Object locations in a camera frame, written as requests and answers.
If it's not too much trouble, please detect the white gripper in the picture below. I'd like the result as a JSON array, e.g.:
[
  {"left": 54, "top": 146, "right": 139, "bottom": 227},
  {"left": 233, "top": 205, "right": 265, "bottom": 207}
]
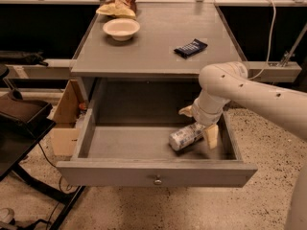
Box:
[{"left": 178, "top": 100, "right": 224, "bottom": 149}]

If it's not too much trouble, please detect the clear plastic water bottle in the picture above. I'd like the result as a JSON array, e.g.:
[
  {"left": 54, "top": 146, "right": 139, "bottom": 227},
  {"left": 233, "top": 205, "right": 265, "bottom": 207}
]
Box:
[{"left": 169, "top": 123, "right": 204, "bottom": 151}]

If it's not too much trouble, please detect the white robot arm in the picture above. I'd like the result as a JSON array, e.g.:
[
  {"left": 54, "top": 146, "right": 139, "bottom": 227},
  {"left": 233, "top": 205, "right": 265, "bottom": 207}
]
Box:
[{"left": 183, "top": 62, "right": 306, "bottom": 230}]

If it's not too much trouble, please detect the round metal drawer knob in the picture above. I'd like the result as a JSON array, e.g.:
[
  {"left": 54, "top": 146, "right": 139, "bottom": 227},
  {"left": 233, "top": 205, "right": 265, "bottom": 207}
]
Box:
[{"left": 153, "top": 175, "right": 162, "bottom": 186}]

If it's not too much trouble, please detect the grey open drawer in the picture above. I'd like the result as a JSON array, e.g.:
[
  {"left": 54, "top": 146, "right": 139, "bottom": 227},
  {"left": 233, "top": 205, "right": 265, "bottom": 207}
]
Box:
[{"left": 57, "top": 79, "right": 257, "bottom": 187}]

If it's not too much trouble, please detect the dark blue snack packet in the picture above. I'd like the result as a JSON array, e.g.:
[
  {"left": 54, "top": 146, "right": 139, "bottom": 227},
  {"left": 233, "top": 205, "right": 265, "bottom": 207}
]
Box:
[{"left": 174, "top": 38, "right": 207, "bottom": 58}]

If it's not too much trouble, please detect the grey wooden cabinet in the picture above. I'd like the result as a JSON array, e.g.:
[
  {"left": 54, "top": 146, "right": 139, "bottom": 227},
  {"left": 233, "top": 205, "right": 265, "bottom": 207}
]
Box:
[{"left": 71, "top": 2, "right": 244, "bottom": 102}]

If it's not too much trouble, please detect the white paper bowl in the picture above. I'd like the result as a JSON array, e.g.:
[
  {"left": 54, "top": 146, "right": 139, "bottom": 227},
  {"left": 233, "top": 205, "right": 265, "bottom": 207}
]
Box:
[{"left": 103, "top": 18, "right": 140, "bottom": 41}]

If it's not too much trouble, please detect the cardboard box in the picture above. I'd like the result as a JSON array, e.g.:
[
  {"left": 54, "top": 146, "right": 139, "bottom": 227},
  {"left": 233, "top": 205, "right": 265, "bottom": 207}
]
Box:
[{"left": 50, "top": 80, "right": 83, "bottom": 156}]

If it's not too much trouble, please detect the yellow crumpled chip bag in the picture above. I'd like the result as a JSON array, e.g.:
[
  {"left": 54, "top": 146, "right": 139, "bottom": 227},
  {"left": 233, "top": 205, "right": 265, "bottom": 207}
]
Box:
[{"left": 96, "top": 3, "right": 136, "bottom": 19}]

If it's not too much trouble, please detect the black bag on ledge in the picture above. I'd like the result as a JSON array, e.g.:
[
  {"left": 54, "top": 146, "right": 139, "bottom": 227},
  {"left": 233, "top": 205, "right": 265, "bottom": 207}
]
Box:
[{"left": 0, "top": 51, "right": 48, "bottom": 66}]

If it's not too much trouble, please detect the white cable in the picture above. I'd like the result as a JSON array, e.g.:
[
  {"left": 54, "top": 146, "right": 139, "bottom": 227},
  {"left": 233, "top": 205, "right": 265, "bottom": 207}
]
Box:
[{"left": 248, "top": 0, "right": 277, "bottom": 81}]

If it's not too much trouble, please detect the black floor cable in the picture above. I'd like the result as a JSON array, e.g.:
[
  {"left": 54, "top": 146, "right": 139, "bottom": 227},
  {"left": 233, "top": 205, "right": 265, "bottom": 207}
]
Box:
[{"left": 37, "top": 142, "right": 75, "bottom": 230}]

